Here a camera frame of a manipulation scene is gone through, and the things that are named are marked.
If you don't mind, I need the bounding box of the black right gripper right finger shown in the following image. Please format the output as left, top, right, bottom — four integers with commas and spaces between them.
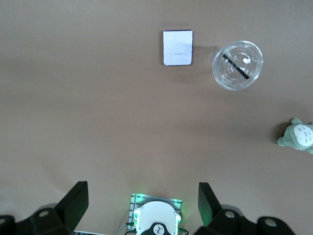
194, 182, 294, 235

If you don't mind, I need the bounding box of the grey green totoro plush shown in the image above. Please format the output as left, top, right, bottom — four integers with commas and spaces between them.
276, 117, 313, 155

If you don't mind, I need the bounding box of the brown table cover sheet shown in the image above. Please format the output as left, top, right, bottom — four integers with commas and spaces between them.
0, 0, 313, 235

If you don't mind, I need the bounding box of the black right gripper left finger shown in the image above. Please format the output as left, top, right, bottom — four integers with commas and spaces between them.
0, 181, 89, 235

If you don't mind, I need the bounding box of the thin grey base cable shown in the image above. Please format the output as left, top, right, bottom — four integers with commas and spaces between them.
116, 221, 135, 235

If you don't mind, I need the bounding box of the black drinking straw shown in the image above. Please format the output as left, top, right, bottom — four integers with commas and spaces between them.
222, 54, 250, 80

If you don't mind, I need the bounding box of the clear plastic cup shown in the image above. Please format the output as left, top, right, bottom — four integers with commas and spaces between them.
209, 40, 265, 92

